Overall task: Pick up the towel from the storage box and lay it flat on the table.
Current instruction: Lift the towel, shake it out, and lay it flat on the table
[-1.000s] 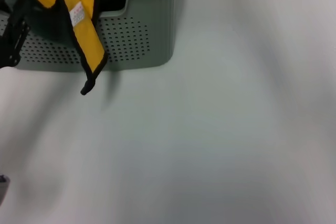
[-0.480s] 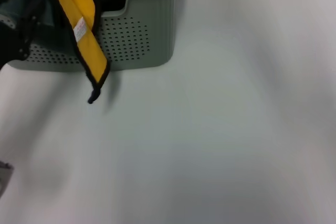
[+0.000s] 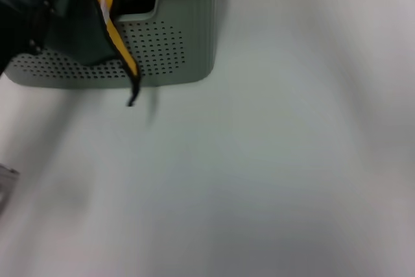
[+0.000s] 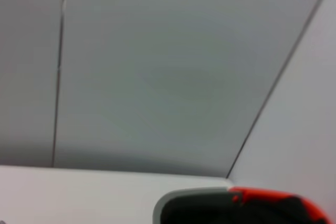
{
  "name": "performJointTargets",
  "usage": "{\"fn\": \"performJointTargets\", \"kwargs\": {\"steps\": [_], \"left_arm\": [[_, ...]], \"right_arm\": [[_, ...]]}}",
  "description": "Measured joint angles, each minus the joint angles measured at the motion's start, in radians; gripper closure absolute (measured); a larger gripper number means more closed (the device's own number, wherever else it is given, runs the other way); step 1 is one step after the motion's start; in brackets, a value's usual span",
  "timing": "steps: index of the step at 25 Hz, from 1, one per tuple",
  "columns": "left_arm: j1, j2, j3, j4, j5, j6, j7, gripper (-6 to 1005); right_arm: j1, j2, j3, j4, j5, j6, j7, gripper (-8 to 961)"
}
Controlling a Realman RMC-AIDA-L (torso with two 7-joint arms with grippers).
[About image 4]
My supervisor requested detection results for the green yellow towel black trim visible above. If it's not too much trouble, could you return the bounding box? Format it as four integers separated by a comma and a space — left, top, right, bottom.
227, 186, 334, 224

